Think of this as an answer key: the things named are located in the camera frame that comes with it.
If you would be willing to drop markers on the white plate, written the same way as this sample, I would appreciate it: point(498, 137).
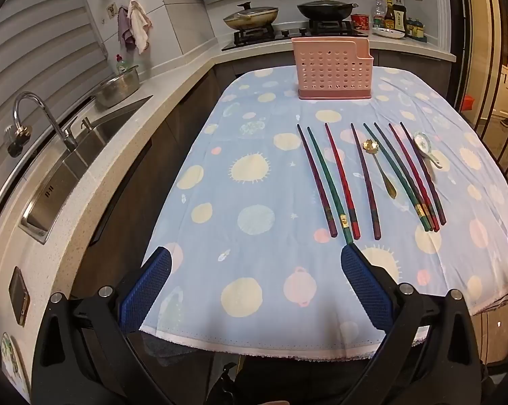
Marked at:
point(389, 33)

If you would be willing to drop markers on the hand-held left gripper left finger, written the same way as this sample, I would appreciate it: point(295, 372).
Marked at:
point(146, 289)

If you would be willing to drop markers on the purple chopstick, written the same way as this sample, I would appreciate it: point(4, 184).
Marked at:
point(316, 181)
point(430, 179)
point(366, 181)

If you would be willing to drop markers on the beige wok with glass lid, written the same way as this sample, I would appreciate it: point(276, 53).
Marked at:
point(250, 16)

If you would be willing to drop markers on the black wok with lid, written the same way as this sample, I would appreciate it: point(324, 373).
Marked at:
point(326, 8)

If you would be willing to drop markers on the black gas stove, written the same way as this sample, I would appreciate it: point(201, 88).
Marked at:
point(294, 33)

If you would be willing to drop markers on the speckled kitchen countertop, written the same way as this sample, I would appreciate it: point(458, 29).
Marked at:
point(173, 88)

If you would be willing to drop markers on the brown cabinet front socket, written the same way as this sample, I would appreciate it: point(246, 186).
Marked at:
point(19, 295)

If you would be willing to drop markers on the red chopstick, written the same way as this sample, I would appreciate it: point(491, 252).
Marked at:
point(420, 176)
point(342, 181)

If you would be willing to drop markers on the pink perforated utensil holder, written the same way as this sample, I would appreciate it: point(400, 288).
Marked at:
point(330, 71)

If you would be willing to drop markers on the blue dotted tablecloth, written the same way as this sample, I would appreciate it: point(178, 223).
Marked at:
point(258, 185)

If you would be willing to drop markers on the glass sliding door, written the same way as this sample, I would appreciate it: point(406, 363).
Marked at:
point(490, 71)

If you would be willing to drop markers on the purple hanging cloth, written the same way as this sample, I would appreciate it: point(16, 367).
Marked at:
point(125, 29)

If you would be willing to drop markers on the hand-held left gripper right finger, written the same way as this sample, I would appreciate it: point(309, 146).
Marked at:
point(366, 287)

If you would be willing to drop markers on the chrome faucet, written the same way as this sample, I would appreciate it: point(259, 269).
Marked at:
point(34, 107)

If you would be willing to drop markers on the green chopstick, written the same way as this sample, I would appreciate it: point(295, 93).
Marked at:
point(401, 179)
point(410, 176)
point(328, 181)

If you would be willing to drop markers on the small seasoning bottles on tray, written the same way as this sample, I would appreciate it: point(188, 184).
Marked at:
point(416, 28)

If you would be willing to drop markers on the gold metal spoon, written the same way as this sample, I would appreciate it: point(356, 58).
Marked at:
point(369, 145)

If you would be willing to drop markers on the green dish soap bottle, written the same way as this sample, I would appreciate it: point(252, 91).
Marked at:
point(119, 64)

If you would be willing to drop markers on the white hanging towel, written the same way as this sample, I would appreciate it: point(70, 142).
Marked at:
point(138, 25)

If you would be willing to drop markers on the yellow capped sauce bottle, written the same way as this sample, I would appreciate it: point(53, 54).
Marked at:
point(389, 12)

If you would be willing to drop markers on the stainless steel pot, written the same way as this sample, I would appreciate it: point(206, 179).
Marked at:
point(117, 86)

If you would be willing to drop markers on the small wall socket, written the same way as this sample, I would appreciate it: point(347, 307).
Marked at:
point(110, 10)

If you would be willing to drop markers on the steel kitchen sink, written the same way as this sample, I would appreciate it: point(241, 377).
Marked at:
point(81, 164)

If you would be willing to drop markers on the white ceramic spoon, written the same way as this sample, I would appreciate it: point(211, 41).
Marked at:
point(420, 140)

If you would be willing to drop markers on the dark soy sauce bottle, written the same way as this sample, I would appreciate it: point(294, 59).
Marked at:
point(399, 19)

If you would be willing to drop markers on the window blinds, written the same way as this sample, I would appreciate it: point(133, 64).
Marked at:
point(34, 50)

